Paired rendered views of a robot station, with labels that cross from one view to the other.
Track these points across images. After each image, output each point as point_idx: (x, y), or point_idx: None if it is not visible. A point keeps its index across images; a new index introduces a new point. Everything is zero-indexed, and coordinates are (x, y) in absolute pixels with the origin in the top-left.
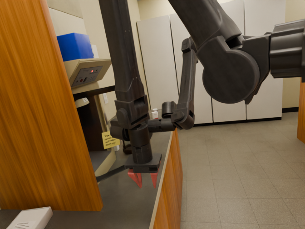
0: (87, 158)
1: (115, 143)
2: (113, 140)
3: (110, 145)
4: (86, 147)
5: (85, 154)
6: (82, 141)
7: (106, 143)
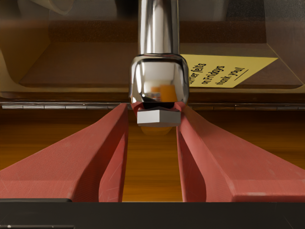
0: (182, 196)
1: (250, 67)
2: (218, 70)
3: (234, 77)
4: (149, 190)
5: (164, 197)
6: (125, 195)
7: (214, 82)
